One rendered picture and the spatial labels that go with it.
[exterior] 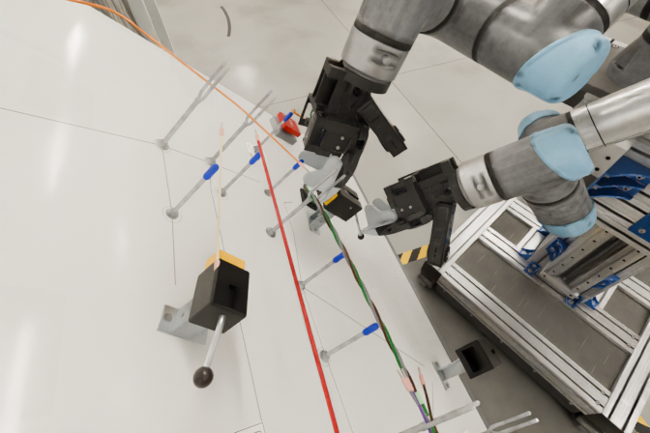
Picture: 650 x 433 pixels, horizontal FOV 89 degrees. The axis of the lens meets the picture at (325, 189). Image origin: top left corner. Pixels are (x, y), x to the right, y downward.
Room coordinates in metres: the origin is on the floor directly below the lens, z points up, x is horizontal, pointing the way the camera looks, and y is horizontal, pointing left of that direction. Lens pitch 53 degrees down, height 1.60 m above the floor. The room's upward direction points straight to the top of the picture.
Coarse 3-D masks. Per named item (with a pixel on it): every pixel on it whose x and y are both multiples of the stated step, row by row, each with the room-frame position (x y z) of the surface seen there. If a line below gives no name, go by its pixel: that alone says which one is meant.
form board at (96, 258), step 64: (0, 0) 0.40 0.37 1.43; (64, 0) 0.50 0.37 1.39; (0, 64) 0.30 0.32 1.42; (64, 64) 0.35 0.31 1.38; (128, 64) 0.44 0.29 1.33; (0, 128) 0.22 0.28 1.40; (64, 128) 0.25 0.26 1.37; (128, 128) 0.30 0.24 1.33; (192, 128) 0.38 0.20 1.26; (256, 128) 0.51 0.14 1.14; (0, 192) 0.15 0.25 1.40; (64, 192) 0.18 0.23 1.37; (128, 192) 0.21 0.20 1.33; (256, 192) 0.31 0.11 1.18; (0, 256) 0.10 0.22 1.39; (64, 256) 0.12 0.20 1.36; (128, 256) 0.13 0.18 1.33; (192, 256) 0.16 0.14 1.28; (256, 256) 0.19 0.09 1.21; (320, 256) 0.24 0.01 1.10; (384, 256) 0.33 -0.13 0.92; (0, 320) 0.06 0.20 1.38; (64, 320) 0.07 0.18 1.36; (128, 320) 0.08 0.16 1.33; (256, 320) 0.11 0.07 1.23; (320, 320) 0.13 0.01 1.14; (384, 320) 0.17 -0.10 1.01; (0, 384) 0.03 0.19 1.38; (64, 384) 0.03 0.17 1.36; (128, 384) 0.03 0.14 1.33; (192, 384) 0.04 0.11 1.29; (256, 384) 0.04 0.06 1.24; (320, 384) 0.05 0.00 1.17; (384, 384) 0.06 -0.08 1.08
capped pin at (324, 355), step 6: (372, 324) 0.11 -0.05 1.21; (366, 330) 0.10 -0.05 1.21; (372, 330) 0.10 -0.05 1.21; (354, 336) 0.10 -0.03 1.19; (360, 336) 0.10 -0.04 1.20; (348, 342) 0.09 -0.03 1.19; (336, 348) 0.09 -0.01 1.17; (324, 354) 0.09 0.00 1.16; (330, 354) 0.08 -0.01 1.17; (324, 360) 0.08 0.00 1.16
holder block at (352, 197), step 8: (344, 192) 0.33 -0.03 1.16; (352, 192) 0.34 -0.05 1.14; (336, 200) 0.31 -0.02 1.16; (344, 200) 0.31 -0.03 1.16; (352, 200) 0.32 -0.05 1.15; (328, 208) 0.31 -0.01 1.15; (336, 208) 0.31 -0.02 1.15; (344, 208) 0.31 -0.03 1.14; (352, 208) 0.31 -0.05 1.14; (360, 208) 0.32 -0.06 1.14; (344, 216) 0.31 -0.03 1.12
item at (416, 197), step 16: (448, 160) 0.34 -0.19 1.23; (416, 176) 0.35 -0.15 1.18; (432, 176) 0.34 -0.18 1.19; (448, 176) 0.32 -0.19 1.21; (400, 192) 0.33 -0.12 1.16; (416, 192) 0.32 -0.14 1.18; (432, 192) 0.32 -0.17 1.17; (448, 192) 0.32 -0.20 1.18; (400, 208) 0.31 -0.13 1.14; (416, 208) 0.30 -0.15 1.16; (432, 208) 0.30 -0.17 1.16; (464, 208) 0.28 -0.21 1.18; (416, 224) 0.29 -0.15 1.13
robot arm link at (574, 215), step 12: (576, 192) 0.27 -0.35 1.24; (528, 204) 0.29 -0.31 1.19; (540, 204) 0.27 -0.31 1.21; (552, 204) 0.26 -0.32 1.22; (564, 204) 0.26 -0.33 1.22; (576, 204) 0.27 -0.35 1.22; (588, 204) 0.27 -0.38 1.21; (540, 216) 0.27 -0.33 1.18; (552, 216) 0.26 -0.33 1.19; (564, 216) 0.26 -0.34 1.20; (576, 216) 0.26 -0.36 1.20; (588, 216) 0.26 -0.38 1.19; (552, 228) 0.26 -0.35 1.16; (564, 228) 0.26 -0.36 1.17; (576, 228) 0.25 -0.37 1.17; (588, 228) 0.26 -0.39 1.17
